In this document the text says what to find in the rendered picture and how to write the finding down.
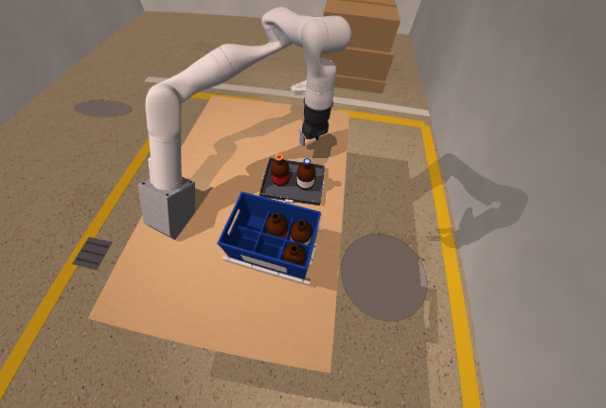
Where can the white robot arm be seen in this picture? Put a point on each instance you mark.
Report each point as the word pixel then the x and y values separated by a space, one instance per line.
pixel 319 36

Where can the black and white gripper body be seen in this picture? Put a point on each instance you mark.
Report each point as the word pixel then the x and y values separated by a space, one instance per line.
pixel 316 109

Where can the blue plastic crate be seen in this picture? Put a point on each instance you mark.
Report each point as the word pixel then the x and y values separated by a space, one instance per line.
pixel 245 232

